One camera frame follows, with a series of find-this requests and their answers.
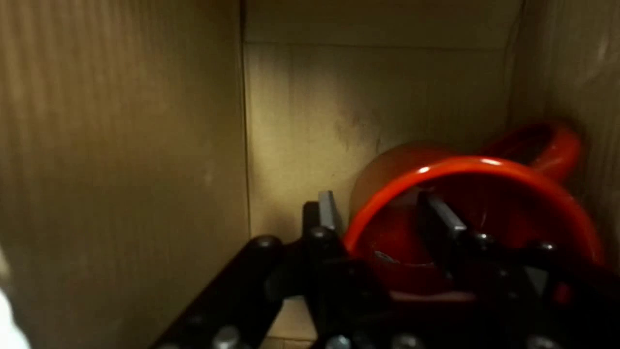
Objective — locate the teal printed cardboard box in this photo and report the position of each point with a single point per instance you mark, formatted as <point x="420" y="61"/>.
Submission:
<point x="128" y="162"/>

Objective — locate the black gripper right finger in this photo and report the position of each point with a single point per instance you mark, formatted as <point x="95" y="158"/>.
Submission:
<point x="445" y="224"/>

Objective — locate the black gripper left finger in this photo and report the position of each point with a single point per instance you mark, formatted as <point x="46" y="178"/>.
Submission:
<point x="238" y="298"/>

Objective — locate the red mug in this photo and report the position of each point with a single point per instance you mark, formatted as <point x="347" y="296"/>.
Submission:
<point x="399" y="176"/>

